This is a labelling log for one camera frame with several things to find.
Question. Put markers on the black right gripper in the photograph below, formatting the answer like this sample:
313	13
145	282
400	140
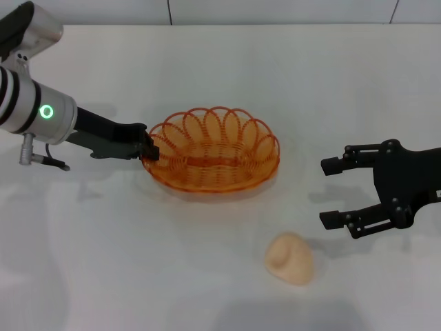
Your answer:
403	179

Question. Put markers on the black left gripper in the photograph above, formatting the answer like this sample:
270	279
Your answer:
107	138

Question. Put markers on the pale beige steamed bun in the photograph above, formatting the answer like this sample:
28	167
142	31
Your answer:
289	260

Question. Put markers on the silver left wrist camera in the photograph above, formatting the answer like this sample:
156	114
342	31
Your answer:
34	31

